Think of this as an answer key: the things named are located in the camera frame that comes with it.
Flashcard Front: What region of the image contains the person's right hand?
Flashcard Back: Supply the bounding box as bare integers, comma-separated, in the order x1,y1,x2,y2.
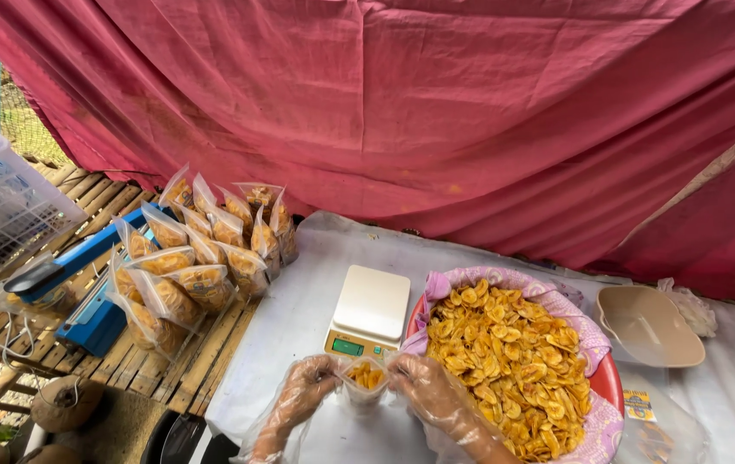
387,352,483,444

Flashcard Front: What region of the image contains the bamboo slat bench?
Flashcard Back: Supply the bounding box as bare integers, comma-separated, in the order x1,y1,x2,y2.
0,161,262,418

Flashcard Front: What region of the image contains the heap of loose banana chips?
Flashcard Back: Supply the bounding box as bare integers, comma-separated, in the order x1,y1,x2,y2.
425,278,594,464

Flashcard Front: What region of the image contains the stack of empty labelled pouches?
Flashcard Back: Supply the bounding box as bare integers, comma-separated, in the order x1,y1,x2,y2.
612,364,711,464

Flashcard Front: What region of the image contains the wire mesh fence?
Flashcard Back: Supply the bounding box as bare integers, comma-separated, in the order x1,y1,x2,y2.
0,8,72,167

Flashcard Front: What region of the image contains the blue heat sealer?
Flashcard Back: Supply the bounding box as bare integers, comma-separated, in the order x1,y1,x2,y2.
3,204,179,359

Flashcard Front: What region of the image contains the group of filled chip packets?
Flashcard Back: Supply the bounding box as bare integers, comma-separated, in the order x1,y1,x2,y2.
105,162,300,360

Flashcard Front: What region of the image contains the black round container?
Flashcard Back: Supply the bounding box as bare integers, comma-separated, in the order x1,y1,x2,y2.
140,411,241,464

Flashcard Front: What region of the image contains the white kitchen scale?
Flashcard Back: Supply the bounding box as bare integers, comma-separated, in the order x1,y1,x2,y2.
323,265,412,360

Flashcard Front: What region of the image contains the white plastic crate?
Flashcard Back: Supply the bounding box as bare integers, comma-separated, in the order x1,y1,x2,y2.
0,115,88,305

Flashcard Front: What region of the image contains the crumpled clear plastic bag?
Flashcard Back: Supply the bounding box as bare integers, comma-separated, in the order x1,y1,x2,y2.
656,277,719,340

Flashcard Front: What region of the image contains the red plastic basin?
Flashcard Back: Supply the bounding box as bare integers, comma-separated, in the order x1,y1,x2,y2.
404,293,626,420

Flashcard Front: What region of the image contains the person's left hand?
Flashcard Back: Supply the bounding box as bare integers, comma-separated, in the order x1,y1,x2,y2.
276,354,344,434

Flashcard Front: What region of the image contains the large pink curtain cloth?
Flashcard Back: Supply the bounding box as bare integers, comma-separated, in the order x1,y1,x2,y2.
0,0,735,309

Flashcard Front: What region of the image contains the white table cover sheet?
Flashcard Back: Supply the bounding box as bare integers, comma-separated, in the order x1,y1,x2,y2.
203,211,735,464

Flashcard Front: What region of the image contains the white power cable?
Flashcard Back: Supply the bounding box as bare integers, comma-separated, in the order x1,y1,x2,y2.
0,303,81,410

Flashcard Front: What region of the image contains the clear banana chip pouch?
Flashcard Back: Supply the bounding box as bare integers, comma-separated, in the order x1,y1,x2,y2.
339,356,390,415

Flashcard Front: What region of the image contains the beige plastic scoop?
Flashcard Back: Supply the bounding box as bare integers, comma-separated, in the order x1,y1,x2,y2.
593,285,707,369

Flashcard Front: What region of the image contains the pink patterned lining cloth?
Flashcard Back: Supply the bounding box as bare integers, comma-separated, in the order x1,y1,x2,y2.
401,266,626,464

